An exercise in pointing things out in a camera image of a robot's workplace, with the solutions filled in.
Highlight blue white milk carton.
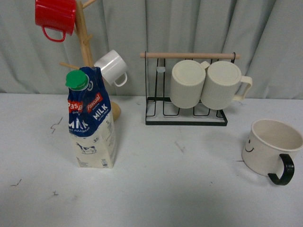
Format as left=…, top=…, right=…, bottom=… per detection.
left=66, top=67, right=116, bottom=168

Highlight cream smiley mug black handle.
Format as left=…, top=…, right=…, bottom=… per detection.
left=242, top=119, right=303, bottom=185

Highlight left cream ribbed mug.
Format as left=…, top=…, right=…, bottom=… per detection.
left=170, top=60, right=210, bottom=109

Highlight cream ribbed mug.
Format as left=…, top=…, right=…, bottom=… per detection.
left=170, top=60, right=210, bottom=109
left=200, top=61, right=252, bottom=110

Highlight white mug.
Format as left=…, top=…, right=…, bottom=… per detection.
left=94, top=50, right=128, bottom=87

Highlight right cream ribbed mug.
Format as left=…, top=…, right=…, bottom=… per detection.
left=200, top=61, right=252, bottom=110

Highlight wooden mug tree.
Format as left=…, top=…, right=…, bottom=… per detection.
left=59, top=0, right=121, bottom=121

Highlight red mug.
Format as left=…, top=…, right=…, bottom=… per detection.
left=35, top=0, right=76, bottom=43

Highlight grey curtain backdrop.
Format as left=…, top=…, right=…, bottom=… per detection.
left=0, top=0, right=303, bottom=99

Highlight black wire mug rack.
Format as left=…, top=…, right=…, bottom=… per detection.
left=140, top=51, right=241, bottom=126

